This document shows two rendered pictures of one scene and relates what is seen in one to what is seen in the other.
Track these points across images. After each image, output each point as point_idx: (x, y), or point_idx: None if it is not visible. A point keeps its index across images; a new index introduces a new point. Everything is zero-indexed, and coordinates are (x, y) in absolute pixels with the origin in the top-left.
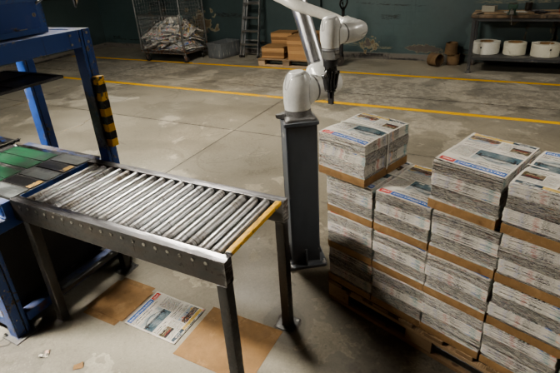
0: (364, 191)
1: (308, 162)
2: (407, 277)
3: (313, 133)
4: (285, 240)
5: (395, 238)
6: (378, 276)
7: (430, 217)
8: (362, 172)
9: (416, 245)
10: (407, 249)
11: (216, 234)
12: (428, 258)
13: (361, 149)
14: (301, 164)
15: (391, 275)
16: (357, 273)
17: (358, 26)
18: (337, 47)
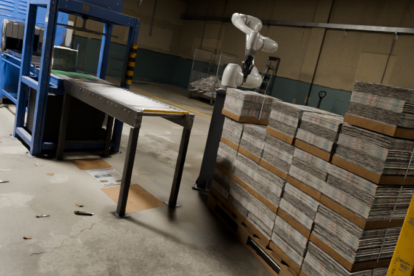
0: (239, 125)
1: (224, 119)
2: (246, 184)
3: None
4: (185, 140)
5: (247, 157)
6: (233, 186)
7: (265, 140)
8: (239, 111)
9: (255, 159)
10: (250, 163)
11: (144, 108)
12: (259, 169)
13: (242, 96)
14: (219, 119)
15: (239, 183)
16: (223, 185)
17: (271, 42)
18: (254, 48)
